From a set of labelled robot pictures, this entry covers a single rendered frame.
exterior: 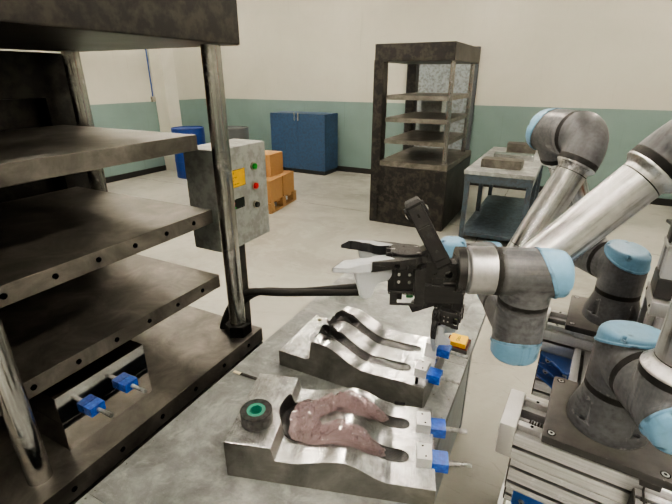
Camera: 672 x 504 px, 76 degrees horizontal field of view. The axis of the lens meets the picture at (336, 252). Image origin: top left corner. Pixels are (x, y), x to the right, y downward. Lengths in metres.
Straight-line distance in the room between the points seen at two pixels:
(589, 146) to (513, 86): 6.38
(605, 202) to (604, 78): 6.71
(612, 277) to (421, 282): 0.87
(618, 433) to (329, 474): 0.61
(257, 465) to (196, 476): 0.16
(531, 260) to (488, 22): 7.08
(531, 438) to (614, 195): 0.56
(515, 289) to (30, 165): 1.05
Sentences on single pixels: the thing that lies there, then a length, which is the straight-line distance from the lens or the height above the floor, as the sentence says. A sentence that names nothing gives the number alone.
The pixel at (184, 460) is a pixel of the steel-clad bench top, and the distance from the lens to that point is 1.28.
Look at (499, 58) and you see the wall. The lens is 7.61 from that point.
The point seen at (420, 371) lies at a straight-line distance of 1.33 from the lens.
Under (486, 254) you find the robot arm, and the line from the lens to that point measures 0.67.
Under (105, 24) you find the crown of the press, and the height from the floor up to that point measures 1.82.
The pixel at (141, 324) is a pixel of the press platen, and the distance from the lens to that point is 1.44.
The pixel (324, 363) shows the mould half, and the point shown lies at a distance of 1.41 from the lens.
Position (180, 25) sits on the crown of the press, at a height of 1.84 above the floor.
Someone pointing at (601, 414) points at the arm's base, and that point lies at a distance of 1.04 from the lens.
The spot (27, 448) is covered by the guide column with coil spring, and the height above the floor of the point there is 0.90.
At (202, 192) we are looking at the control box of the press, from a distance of 1.72.
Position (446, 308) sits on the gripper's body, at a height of 1.07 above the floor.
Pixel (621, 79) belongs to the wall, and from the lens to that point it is 7.53.
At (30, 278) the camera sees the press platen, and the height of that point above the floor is 1.28.
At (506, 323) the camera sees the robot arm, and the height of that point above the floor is 1.36.
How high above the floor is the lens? 1.71
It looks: 22 degrees down
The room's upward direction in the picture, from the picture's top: straight up
